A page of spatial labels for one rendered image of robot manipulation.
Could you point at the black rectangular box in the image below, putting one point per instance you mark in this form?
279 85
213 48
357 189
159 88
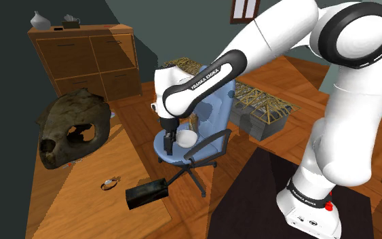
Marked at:
147 193

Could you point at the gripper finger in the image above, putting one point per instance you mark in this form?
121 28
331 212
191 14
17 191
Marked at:
174 136
168 145

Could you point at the blue office chair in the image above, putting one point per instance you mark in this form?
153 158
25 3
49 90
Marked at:
215 112

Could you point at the small red grey pen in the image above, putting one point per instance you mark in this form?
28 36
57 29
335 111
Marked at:
73 163

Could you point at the wooden chest of drawers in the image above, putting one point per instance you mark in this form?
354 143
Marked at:
78 56

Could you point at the wooden desk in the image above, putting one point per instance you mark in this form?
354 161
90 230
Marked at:
94 215

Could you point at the dark brown animal skull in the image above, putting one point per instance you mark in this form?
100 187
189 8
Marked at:
65 112

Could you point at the brown framed window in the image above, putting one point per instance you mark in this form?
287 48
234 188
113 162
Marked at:
245 10

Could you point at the white bowl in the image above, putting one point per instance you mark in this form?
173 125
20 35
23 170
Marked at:
186 139

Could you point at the brown mottled upright object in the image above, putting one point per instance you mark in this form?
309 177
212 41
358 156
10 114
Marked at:
194 122

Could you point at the dark robot stand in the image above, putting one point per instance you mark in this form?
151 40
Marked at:
250 205

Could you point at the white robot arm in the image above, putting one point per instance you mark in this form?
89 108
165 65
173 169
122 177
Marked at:
349 109

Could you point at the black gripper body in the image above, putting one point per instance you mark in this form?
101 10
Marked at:
169 124

